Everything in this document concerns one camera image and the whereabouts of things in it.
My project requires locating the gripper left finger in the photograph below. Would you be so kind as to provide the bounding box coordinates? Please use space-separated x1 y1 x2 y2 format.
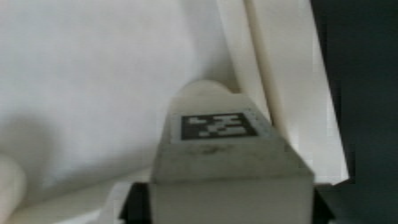
100 182 153 224

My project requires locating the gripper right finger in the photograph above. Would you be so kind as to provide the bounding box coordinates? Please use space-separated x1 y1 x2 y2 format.
311 185 336 224

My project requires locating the white table leg with tag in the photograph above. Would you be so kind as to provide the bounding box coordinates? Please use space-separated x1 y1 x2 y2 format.
149 80 315 224

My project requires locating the white square tabletop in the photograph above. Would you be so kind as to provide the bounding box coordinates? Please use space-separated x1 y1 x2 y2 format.
0 0 272 214

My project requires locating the white U-shaped obstacle fence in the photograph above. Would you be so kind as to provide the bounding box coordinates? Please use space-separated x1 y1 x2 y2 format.
0 0 348 224

